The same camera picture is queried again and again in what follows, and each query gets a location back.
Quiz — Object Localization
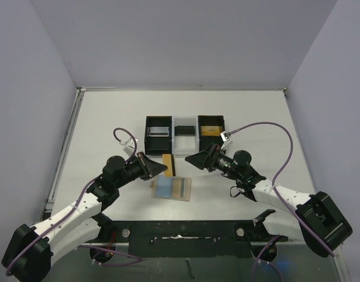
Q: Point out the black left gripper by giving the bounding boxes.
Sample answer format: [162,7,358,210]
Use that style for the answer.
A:
[115,151,167,189]

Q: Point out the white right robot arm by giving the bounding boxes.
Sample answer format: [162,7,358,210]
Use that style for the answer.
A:
[185,145,353,257]

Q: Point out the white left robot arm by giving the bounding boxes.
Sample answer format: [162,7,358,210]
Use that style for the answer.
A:
[2,152,167,281]

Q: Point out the silver card in tray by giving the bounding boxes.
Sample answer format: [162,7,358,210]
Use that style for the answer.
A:
[148,126,169,137]

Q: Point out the black card in tray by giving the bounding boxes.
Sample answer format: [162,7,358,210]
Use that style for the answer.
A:
[174,125,196,136]

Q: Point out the black left tray compartment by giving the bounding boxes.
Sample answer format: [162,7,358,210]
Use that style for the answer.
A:
[144,116,172,156]

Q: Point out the white middle tray compartment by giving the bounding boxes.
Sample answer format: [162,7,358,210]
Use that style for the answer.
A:
[171,116,199,157]

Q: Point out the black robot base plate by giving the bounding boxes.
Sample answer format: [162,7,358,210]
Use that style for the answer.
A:
[89,220,273,259]

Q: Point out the aluminium table edge rail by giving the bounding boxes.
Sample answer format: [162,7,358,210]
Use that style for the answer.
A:
[44,88,86,213]

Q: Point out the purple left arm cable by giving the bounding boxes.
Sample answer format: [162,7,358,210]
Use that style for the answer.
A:
[5,127,144,277]

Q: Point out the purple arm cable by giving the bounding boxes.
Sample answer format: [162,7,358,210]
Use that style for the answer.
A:
[5,127,144,277]
[226,122,336,282]

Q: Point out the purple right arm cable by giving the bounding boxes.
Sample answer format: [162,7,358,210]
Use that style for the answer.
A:
[226,122,336,282]

